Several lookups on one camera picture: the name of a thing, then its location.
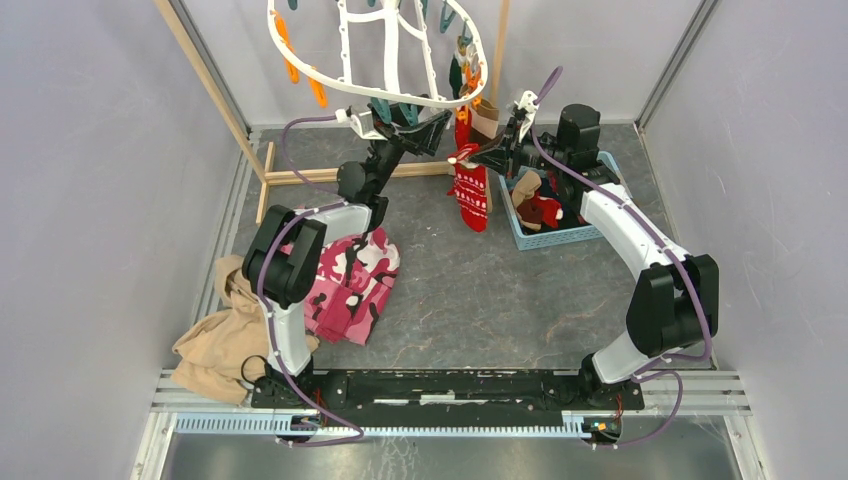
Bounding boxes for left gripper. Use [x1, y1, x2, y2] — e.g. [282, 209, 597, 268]
[367, 95, 452, 195]

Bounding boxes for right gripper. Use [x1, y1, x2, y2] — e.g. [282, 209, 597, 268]
[470, 117, 570, 180]

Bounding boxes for tan brown striped sock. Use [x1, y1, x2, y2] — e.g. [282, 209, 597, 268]
[470, 99, 499, 145]

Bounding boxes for teal clothespin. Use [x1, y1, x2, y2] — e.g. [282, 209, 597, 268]
[370, 97, 393, 123]
[398, 103, 419, 126]

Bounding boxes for orange clothespin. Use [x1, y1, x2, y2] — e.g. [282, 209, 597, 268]
[463, 62, 482, 92]
[271, 10, 300, 84]

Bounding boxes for white clip hanger frame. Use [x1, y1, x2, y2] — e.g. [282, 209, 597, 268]
[265, 1, 490, 111]

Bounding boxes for red white patterned sock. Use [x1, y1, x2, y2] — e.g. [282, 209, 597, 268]
[454, 106, 472, 150]

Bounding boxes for green sock with yellow cuff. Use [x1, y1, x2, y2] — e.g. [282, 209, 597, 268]
[448, 54, 464, 99]

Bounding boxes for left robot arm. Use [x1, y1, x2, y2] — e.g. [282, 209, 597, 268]
[242, 111, 452, 408]

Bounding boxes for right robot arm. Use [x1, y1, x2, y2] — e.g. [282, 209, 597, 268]
[469, 104, 719, 408]

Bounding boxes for brown tan socks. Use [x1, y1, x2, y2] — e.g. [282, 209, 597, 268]
[511, 170, 564, 233]

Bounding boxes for wooden hanger stand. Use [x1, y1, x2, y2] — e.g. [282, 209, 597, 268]
[155, 1, 498, 220]

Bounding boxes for light blue plastic basket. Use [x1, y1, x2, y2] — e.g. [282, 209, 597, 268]
[496, 176, 603, 251]

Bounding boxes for pink camouflage cloth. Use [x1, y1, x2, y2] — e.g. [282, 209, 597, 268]
[304, 227, 400, 346]

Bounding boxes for beige cloth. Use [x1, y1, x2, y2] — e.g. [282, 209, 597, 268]
[170, 254, 321, 407]

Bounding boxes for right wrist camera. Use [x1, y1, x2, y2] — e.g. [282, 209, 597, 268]
[513, 90, 538, 138]

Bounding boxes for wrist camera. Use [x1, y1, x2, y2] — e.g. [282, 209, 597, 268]
[348, 106, 386, 141]
[513, 90, 538, 138]

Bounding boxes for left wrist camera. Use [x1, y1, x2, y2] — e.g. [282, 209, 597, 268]
[348, 106, 386, 141]

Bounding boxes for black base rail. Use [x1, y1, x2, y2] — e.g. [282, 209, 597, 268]
[250, 368, 645, 431]

